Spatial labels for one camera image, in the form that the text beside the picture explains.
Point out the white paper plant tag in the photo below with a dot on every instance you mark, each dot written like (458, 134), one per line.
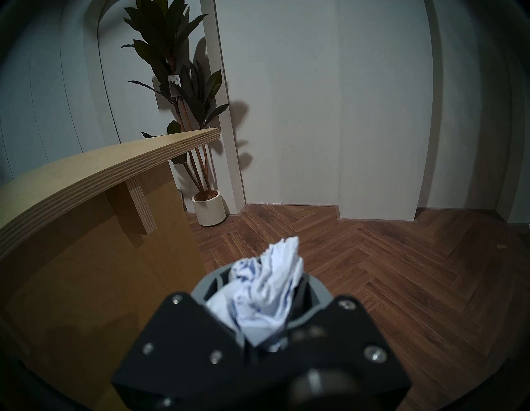
(174, 85)

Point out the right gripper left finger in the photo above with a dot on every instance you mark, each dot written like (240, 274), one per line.
(178, 352)

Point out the white paper ball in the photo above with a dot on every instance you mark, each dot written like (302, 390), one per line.
(265, 290)

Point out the white plant pot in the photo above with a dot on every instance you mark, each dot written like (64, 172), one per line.
(209, 209)

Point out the tall dark green plant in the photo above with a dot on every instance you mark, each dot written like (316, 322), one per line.
(165, 33)

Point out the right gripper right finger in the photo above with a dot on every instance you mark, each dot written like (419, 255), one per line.
(356, 360)

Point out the light wooden table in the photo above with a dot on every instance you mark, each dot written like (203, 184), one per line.
(83, 248)

